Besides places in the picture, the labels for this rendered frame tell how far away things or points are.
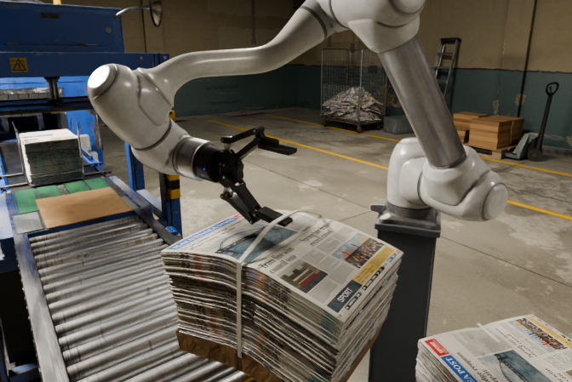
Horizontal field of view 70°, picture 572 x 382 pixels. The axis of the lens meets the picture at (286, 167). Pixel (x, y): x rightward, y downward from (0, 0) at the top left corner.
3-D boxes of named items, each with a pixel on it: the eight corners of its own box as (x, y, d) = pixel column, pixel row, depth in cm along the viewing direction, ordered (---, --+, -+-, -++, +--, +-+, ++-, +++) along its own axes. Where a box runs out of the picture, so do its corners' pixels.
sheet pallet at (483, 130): (525, 152, 673) (530, 118, 658) (500, 159, 626) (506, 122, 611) (458, 140, 767) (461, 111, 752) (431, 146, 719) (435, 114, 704)
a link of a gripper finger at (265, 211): (256, 210, 82) (255, 213, 82) (285, 224, 78) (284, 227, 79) (265, 206, 84) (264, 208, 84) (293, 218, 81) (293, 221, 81)
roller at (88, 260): (168, 250, 170) (167, 239, 168) (37, 287, 143) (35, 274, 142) (163, 246, 174) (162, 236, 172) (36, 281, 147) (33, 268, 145)
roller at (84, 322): (209, 293, 139) (208, 280, 138) (54, 349, 113) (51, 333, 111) (203, 286, 143) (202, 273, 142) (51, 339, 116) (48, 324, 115)
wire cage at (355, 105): (384, 130, 878) (390, 48, 833) (357, 133, 831) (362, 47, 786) (345, 122, 972) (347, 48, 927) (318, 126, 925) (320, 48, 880)
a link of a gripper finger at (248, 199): (224, 172, 83) (220, 176, 84) (255, 217, 81) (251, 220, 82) (236, 168, 86) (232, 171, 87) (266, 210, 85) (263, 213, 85)
